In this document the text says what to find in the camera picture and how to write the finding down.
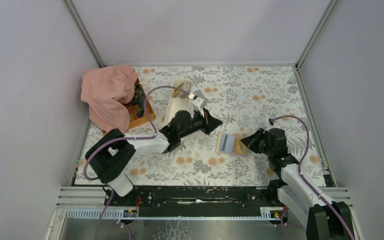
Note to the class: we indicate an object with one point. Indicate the long white plastic tray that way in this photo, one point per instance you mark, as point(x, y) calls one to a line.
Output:
point(176, 104)

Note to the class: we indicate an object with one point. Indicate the floral patterned table mat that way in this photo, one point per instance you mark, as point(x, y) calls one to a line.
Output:
point(244, 98)

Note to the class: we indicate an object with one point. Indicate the slotted aluminium cable duct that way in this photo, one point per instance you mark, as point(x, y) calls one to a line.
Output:
point(246, 213)

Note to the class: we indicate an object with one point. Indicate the pink crumpled cloth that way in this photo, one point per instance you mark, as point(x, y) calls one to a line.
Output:
point(106, 91)

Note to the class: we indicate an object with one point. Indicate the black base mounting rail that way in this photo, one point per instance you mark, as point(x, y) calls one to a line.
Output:
point(194, 198)

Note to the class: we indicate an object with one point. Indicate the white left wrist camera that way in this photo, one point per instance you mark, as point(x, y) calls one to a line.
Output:
point(198, 102)

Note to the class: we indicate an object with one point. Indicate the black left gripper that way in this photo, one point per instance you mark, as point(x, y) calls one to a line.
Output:
point(209, 123)

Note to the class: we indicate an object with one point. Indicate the dark green items in organizer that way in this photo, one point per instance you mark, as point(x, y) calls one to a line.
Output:
point(138, 101)

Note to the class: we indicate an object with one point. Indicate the orange wooden organizer tray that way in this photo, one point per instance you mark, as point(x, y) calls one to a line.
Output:
point(134, 121)

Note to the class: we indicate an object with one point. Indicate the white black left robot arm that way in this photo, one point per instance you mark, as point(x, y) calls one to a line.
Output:
point(111, 154)

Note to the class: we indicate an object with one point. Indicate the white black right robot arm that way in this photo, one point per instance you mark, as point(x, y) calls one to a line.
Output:
point(322, 217)

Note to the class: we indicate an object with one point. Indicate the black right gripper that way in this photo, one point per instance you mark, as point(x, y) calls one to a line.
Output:
point(251, 141)

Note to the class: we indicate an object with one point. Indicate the white card with grey stripe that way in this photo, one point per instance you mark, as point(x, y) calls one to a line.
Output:
point(227, 143)

